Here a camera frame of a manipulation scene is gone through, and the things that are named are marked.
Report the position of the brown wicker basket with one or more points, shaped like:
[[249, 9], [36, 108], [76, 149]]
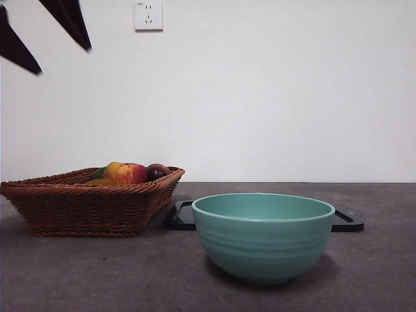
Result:
[[84, 208]]

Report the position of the dark red plum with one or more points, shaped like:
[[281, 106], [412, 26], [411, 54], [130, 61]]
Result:
[[157, 171]]

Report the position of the green fruit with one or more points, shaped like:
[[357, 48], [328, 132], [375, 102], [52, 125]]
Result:
[[98, 174]]

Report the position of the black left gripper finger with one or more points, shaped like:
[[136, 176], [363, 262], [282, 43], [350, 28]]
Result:
[[71, 22], [16, 45]]

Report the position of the orange brown fruit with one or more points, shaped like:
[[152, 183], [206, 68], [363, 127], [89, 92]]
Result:
[[100, 182]]

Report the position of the white wall power socket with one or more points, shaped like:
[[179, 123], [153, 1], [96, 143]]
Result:
[[149, 16]]

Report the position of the black rectangular tray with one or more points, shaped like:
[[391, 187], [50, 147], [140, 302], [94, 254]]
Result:
[[182, 221]]

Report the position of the red yellow apple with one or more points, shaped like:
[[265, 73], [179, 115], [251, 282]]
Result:
[[125, 174]]

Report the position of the teal ribbed bowl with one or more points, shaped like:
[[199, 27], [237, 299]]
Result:
[[263, 250]]

